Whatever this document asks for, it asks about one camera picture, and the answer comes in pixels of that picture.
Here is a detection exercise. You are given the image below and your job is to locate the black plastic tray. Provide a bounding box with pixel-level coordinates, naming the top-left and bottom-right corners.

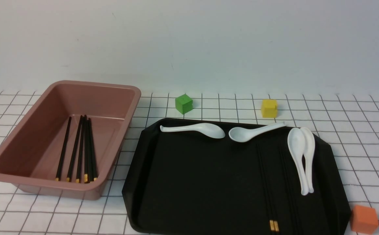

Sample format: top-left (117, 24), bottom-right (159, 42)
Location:
top-left (122, 118), bottom-right (351, 235)

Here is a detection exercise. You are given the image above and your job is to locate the pink plastic bin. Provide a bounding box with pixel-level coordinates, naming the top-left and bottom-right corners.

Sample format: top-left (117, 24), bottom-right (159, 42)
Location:
top-left (0, 80), bottom-right (141, 200)

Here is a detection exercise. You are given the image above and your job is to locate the white ceramic spoon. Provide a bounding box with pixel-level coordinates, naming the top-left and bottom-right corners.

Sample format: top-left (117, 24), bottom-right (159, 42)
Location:
top-left (288, 128), bottom-right (309, 196)
top-left (160, 122), bottom-right (225, 139)
top-left (228, 122), bottom-right (286, 143)
top-left (300, 127), bottom-right (315, 193)

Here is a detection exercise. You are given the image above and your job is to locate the yellow foam cube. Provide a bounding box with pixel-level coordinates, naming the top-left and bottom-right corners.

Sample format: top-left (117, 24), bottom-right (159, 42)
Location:
top-left (261, 99), bottom-right (278, 118)

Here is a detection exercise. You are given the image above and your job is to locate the black chopstick in bin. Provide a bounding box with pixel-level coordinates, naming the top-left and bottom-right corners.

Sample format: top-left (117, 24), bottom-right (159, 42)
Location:
top-left (88, 118), bottom-right (98, 181)
top-left (75, 116), bottom-right (85, 183)
top-left (66, 115), bottom-right (83, 182)
top-left (83, 115), bottom-right (89, 183)
top-left (55, 117), bottom-right (72, 181)

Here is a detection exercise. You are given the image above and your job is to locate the white ceramic spoon middle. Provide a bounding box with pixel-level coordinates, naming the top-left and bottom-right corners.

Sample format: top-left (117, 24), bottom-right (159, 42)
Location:
top-left (228, 122), bottom-right (286, 143)

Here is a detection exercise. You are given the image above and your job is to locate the orange foam cube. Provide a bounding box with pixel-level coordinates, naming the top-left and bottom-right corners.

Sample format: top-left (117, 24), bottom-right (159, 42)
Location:
top-left (350, 204), bottom-right (379, 235)

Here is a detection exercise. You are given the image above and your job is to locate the black chopstick gold band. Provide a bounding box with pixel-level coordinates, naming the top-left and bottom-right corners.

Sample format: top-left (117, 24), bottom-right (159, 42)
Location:
top-left (256, 144), bottom-right (277, 235)
top-left (261, 154), bottom-right (279, 235)

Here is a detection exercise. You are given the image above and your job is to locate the white ceramic spoon inner right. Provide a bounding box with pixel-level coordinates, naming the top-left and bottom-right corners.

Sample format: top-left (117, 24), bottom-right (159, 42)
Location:
top-left (288, 128), bottom-right (309, 196)

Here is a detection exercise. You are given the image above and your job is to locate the white ceramic spoon far left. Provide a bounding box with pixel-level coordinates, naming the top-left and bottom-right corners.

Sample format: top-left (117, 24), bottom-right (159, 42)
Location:
top-left (160, 122), bottom-right (225, 139)

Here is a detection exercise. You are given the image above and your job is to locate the white ceramic spoon outer right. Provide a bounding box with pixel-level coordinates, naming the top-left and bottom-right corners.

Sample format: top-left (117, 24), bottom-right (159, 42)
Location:
top-left (300, 127), bottom-right (315, 193)

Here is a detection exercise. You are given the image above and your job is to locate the green foam cube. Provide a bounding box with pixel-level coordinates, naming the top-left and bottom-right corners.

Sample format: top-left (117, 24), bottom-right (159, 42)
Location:
top-left (175, 94), bottom-right (193, 115)

